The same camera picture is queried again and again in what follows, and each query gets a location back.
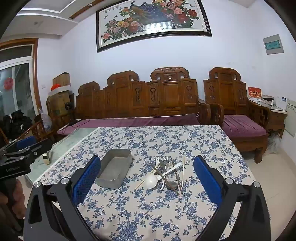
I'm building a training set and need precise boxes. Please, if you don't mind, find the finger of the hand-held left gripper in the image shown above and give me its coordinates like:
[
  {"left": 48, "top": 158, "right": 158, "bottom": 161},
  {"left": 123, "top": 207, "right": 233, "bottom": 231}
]
[
  {"left": 6, "top": 138, "right": 53, "bottom": 163},
  {"left": 0, "top": 136, "right": 37, "bottom": 155}
]

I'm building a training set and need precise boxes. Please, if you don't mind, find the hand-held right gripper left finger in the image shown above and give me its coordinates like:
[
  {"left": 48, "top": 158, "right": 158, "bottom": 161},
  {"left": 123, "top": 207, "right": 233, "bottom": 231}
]
[{"left": 23, "top": 155, "right": 102, "bottom": 241}]

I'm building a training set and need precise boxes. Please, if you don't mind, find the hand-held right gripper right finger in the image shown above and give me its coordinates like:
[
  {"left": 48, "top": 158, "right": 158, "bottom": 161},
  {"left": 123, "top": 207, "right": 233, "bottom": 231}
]
[{"left": 193, "top": 155, "right": 272, "bottom": 241}]

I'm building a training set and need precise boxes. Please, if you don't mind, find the light wooden chopstick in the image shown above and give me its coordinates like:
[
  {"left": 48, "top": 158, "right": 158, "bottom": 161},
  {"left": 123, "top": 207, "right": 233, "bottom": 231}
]
[
  {"left": 181, "top": 155, "right": 186, "bottom": 188},
  {"left": 135, "top": 162, "right": 160, "bottom": 189}
]

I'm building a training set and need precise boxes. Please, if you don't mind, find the rectangular metal tray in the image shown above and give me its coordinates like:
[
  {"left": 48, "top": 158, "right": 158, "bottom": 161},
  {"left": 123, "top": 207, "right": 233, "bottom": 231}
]
[{"left": 95, "top": 149, "right": 133, "bottom": 189}]

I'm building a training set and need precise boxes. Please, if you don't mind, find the dark brown chopstick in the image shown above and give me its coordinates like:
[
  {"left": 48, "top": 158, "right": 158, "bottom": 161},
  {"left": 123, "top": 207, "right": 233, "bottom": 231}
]
[
  {"left": 173, "top": 165, "right": 184, "bottom": 194},
  {"left": 154, "top": 166, "right": 180, "bottom": 196}
]

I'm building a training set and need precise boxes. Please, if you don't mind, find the white spoon with curved handle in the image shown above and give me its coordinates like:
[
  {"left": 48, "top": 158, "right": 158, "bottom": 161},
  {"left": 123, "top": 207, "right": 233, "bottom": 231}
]
[{"left": 155, "top": 163, "right": 183, "bottom": 181}]

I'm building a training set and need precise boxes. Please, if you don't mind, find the large white plastic ladle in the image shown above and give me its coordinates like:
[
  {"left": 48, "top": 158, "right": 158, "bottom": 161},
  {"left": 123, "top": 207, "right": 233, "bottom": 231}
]
[{"left": 144, "top": 157, "right": 162, "bottom": 189}]

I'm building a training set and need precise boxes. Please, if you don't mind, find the person's left hand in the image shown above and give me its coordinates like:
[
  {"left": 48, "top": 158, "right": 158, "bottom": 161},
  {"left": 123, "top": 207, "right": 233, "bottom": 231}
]
[{"left": 14, "top": 184, "right": 26, "bottom": 220}]

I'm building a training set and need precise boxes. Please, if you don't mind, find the black bag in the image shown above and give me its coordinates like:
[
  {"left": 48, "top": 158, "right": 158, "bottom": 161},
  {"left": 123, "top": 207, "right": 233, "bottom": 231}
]
[{"left": 2, "top": 111, "right": 33, "bottom": 139}]

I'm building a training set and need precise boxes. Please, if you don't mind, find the clear plastic bag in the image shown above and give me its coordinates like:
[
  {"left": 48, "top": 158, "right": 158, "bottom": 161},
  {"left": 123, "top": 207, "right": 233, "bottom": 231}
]
[
  {"left": 266, "top": 133, "right": 281, "bottom": 154},
  {"left": 38, "top": 108, "right": 52, "bottom": 130}
]

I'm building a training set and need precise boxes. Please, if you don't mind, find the glass topped table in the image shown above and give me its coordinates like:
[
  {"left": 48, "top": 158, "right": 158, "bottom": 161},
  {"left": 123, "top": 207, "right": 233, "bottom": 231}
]
[{"left": 24, "top": 127, "right": 97, "bottom": 186}]

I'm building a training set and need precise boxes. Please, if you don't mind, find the large cardboard box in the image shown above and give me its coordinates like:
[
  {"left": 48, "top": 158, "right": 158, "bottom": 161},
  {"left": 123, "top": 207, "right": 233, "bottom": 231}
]
[{"left": 46, "top": 91, "right": 75, "bottom": 116}]

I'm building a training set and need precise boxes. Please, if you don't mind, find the wood framed glass door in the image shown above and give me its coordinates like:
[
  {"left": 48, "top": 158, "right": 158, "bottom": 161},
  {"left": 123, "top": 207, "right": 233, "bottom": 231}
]
[{"left": 0, "top": 38, "right": 40, "bottom": 121}]

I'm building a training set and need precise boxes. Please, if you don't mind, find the white flat box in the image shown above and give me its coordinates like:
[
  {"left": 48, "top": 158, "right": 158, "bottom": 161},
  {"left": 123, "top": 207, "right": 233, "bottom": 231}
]
[{"left": 48, "top": 86, "right": 71, "bottom": 95}]

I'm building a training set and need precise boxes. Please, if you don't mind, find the blue floral tablecloth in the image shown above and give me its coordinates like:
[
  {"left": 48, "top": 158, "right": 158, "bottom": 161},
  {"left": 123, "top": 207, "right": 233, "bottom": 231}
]
[{"left": 28, "top": 125, "right": 255, "bottom": 241}]

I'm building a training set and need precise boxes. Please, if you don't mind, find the purple armchair cushion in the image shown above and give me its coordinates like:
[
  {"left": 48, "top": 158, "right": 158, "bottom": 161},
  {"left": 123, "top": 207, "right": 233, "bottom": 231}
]
[{"left": 221, "top": 115, "right": 267, "bottom": 139}]

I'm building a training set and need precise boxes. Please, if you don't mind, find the small cardboard box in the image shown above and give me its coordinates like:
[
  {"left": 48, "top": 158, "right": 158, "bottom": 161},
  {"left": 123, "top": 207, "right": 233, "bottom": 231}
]
[{"left": 52, "top": 72, "right": 70, "bottom": 87}]

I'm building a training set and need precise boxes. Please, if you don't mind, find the long purple sofa cushion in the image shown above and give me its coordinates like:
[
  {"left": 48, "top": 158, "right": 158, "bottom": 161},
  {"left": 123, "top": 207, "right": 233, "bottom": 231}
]
[{"left": 57, "top": 113, "right": 201, "bottom": 136}]

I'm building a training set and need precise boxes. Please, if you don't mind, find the carved wooden armchair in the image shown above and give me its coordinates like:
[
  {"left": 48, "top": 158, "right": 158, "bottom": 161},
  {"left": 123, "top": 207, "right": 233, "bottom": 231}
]
[{"left": 203, "top": 67, "right": 272, "bottom": 163}]

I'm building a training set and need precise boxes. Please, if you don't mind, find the wooden side table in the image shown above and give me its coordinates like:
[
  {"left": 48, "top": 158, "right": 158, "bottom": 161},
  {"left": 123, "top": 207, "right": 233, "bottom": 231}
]
[{"left": 252, "top": 100, "right": 288, "bottom": 139}]

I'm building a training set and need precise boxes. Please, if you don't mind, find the carved wooden sofa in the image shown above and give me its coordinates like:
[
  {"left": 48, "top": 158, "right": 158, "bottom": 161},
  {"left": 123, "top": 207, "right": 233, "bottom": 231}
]
[{"left": 75, "top": 67, "right": 212, "bottom": 127}]

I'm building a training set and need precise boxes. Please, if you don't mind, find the red gift box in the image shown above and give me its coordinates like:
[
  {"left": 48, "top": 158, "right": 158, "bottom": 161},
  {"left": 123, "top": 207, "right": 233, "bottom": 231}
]
[{"left": 248, "top": 87, "right": 262, "bottom": 100}]

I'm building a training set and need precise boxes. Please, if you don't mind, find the white panel heater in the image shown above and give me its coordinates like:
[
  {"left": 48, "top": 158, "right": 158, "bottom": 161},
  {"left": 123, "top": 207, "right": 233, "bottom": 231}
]
[{"left": 280, "top": 100, "right": 296, "bottom": 139}]

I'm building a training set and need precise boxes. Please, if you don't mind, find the framed peacock flower painting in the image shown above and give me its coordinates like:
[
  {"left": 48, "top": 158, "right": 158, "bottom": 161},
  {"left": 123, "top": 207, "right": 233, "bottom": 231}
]
[{"left": 96, "top": 0, "right": 213, "bottom": 53}]

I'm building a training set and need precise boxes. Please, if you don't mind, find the grey wall electrical panel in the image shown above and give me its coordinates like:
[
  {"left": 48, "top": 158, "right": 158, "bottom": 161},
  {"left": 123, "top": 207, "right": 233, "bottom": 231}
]
[{"left": 263, "top": 34, "right": 284, "bottom": 55}]

